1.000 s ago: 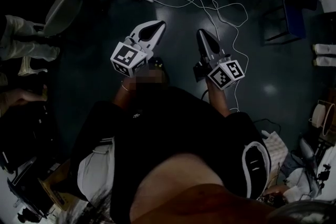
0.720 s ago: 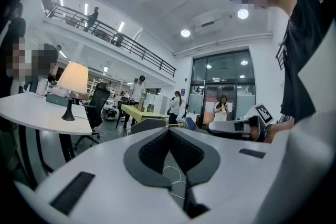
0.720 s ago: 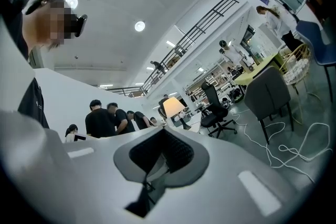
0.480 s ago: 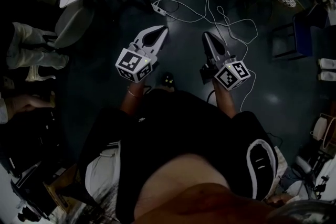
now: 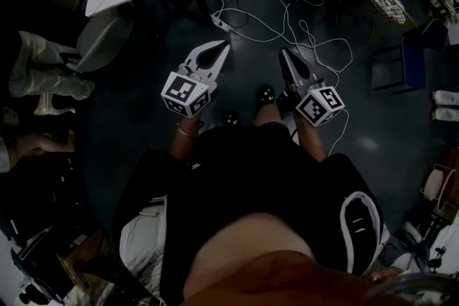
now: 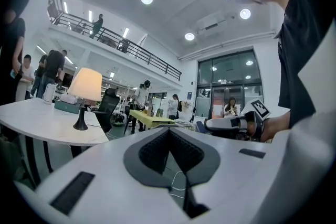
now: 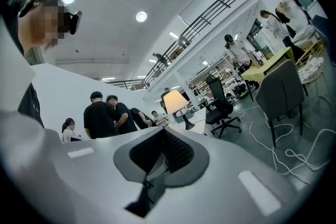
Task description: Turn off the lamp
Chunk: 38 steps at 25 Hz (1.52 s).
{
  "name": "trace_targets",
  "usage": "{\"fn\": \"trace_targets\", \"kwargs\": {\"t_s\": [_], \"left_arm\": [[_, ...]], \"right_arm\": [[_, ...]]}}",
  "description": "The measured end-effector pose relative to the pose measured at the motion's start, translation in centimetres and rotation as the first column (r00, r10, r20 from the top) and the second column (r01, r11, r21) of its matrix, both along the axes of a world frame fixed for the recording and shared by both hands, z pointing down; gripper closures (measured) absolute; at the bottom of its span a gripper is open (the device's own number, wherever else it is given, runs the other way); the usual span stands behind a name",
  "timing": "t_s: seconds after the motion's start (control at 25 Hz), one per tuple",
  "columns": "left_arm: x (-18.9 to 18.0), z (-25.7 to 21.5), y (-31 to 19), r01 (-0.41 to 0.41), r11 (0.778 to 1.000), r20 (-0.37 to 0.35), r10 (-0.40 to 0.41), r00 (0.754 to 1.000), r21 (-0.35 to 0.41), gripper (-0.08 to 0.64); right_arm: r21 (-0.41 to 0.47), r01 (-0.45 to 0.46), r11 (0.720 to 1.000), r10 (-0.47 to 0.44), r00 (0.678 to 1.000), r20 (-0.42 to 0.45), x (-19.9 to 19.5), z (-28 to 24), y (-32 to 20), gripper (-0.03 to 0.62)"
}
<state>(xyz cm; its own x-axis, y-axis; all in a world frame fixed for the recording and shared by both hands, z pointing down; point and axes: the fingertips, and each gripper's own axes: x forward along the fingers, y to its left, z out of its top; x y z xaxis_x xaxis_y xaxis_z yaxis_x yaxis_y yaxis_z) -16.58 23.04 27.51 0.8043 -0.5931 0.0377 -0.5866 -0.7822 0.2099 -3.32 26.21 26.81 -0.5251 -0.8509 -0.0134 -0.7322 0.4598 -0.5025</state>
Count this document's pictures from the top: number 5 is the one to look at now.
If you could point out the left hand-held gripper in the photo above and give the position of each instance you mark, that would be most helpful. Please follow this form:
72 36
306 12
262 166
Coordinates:
184 93

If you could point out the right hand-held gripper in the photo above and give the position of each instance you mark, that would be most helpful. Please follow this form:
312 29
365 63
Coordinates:
321 105

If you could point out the person's right forearm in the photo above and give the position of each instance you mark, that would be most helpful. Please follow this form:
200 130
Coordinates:
312 143

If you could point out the person's left forearm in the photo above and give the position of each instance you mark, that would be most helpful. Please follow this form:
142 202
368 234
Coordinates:
186 143

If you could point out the white power strip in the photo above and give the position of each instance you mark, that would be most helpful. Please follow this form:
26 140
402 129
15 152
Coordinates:
219 22

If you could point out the person's right shoe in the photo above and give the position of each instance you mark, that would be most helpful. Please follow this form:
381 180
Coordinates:
264 96

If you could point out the person's shoe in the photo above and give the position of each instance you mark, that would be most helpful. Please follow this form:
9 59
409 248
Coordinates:
264 96
230 118

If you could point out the person's left shoe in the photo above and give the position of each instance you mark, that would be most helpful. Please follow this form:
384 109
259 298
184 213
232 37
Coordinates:
230 118

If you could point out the grey chair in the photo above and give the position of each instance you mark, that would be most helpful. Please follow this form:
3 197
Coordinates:
104 39

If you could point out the blue chair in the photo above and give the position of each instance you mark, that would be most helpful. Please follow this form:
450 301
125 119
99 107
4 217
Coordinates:
416 57

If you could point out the person's black and white shirt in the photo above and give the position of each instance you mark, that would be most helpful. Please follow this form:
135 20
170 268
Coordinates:
251 190

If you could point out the white ornate chair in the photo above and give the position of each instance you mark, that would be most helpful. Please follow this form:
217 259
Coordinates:
44 105

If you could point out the round wooden hoop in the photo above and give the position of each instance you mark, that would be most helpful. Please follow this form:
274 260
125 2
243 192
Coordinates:
432 182

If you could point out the black equipment case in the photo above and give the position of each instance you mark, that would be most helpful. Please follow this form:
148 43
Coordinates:
36 190

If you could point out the cardboard box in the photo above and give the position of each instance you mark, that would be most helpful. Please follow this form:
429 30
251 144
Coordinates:
82 261

